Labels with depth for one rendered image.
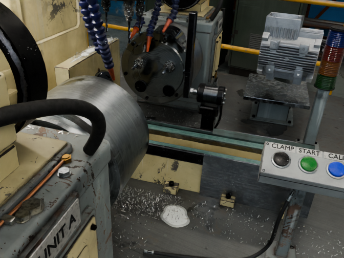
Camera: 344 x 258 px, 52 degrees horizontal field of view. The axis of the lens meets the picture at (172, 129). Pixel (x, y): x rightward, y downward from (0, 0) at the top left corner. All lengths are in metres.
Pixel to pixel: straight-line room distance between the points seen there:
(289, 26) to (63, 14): 0.76
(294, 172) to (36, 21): 0.71
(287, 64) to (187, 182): 0.59
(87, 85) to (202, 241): 0.45
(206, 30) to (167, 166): 0.57
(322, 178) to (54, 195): 0.48
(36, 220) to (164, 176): 0.63
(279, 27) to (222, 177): 0.63
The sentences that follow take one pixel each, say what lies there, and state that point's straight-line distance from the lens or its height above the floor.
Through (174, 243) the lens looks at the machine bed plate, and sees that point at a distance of 0.86.
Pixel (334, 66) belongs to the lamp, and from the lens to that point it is 1.18.
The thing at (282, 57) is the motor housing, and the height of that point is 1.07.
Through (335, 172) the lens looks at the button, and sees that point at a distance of 0.71.
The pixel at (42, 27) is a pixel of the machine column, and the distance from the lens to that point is 1.00.
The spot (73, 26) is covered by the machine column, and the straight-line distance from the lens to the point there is 1.13.
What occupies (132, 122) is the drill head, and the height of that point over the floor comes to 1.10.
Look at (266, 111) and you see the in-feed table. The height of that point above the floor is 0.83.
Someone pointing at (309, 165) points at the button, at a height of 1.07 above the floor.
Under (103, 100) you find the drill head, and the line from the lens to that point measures 0.68.
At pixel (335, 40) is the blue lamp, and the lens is 1.16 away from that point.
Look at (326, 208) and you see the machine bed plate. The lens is 1.07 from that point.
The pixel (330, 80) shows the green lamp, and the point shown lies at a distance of 1.19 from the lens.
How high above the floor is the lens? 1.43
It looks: 29 degrees down
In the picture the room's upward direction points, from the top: 3 degrees clockwise
